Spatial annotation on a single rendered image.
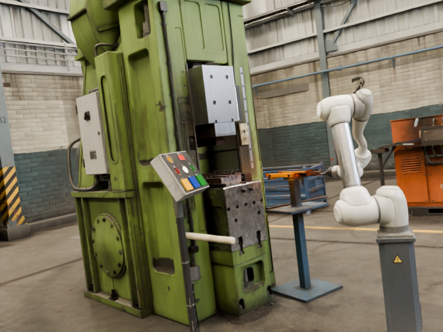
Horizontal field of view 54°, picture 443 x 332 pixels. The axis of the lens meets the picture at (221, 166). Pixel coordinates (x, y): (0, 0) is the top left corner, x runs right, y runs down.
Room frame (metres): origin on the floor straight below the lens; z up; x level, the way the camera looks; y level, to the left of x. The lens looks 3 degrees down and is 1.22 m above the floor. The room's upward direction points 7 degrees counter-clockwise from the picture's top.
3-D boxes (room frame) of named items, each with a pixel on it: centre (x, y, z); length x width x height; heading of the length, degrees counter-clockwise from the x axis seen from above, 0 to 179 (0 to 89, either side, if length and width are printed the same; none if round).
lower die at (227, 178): (3.27, 0.08, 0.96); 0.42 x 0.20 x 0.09; 43
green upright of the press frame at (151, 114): (3.18, 0.40, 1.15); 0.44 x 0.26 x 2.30; 43
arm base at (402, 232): (2.45, -0.92, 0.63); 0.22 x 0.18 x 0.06; 160
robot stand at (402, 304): (2.43, -0.92, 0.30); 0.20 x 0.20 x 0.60; 70
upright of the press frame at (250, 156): (3.64, -0.09, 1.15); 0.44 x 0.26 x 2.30; 43
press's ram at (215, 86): (3.30, 0.05, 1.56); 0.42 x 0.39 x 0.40; 43
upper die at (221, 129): (3.27, 0.08, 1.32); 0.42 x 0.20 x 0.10; 43
